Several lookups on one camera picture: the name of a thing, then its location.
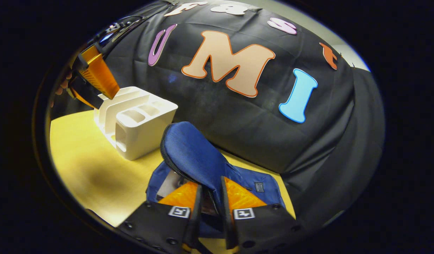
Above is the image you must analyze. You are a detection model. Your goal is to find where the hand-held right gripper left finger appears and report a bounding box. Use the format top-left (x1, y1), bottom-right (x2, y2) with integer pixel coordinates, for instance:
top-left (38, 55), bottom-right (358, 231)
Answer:
top-left (116, 182), bottom-right (203, 253)

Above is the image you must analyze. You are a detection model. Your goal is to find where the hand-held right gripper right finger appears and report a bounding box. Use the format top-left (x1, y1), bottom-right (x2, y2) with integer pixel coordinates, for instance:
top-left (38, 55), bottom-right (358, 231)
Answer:
top-left (220, 176), bottom-right (302, 249)

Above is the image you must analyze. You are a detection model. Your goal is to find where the pink cover book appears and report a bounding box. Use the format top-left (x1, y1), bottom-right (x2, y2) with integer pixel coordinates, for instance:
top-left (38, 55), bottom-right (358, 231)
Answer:
top-left (156, 170), bottom-right (191, 200)

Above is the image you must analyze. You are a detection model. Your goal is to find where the blue schoolbag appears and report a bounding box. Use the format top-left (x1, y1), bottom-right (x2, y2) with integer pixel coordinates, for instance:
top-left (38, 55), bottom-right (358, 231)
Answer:
top-left (146, 122), bottom-right (286, 238)

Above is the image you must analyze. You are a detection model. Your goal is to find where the white plastic bookshelf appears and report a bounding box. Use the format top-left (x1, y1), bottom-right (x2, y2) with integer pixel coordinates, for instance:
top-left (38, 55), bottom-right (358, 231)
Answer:
top-left (93, 86), bottom-right (178, 161)

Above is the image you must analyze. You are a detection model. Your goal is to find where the black backdrop cloth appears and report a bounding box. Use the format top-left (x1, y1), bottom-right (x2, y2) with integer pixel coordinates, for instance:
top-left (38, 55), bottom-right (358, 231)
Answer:
top-left (51, 0), bottom-right (385, 230)

